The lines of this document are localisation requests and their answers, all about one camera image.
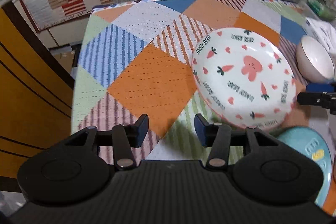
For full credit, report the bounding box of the white bowl black rim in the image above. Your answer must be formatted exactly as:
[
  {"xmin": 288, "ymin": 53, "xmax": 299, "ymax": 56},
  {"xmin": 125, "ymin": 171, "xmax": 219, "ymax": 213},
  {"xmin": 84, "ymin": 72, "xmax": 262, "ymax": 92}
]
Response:
[{"xmin": 296, "ymin": 35, "xmax": 335, "ymax": 84}]

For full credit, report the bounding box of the colourful patchwork tablecloth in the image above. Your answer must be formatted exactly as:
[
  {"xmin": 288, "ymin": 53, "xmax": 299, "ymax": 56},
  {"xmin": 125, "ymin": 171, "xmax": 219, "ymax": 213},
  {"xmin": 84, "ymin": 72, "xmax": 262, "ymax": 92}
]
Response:
[{"xmin": 71, "ymin": 0, "xmax": 335, "ymax": 214}]

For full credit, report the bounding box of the white tissue box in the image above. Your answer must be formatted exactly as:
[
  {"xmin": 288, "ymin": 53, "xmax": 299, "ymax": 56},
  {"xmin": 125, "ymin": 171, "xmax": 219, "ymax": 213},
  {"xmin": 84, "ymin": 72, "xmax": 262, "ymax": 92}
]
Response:
[{"xmin": 303, "ymin": 17, "xmax": 336, "ymax": 57}]

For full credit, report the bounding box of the orange wooden door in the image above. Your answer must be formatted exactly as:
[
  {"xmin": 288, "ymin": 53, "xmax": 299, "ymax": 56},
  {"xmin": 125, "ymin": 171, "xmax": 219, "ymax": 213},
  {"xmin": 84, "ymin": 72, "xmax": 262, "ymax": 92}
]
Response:
[{"xmin": 1, "ymin": 2, "xmax": 75, "ymax": 192}]

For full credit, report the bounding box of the light blue plate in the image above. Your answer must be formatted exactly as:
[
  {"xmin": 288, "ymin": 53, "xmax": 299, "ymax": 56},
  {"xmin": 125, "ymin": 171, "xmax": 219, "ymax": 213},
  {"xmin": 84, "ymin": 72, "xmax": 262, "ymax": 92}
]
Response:
[{"xmin": 276, "ymin": 126, "xmax": 332, "ymax": 207}]

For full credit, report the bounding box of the white rabbit carrot plate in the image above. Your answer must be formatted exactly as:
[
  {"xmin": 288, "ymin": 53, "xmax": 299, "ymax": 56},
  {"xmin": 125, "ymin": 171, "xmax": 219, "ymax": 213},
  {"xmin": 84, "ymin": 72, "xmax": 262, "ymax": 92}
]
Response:
[{"xmin": 192, "ymin": 27, "xmax": 296, "ymax": 130}]

